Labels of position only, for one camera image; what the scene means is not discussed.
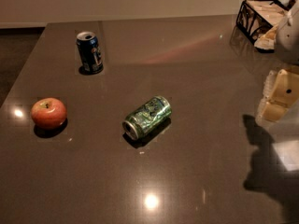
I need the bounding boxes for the red apple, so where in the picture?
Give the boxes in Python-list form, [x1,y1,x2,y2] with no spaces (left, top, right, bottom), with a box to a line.
[31,98,67,130]

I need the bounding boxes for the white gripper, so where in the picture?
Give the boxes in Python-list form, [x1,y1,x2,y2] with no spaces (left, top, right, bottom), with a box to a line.
[256,0,299,122]

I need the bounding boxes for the blue pepsi can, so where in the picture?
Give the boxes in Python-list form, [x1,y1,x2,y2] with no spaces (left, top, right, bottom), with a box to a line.
[76,31,104,74]

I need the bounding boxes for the snack packets in basket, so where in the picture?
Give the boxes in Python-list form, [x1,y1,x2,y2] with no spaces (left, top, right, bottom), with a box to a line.
[246,0,287,51]

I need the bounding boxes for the black wire basket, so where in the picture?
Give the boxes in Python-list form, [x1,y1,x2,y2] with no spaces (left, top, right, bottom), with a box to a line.
[236,0,288,46]

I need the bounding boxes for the green soda can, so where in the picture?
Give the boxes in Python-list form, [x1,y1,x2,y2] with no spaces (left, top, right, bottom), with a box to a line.
[122,95,172,141]

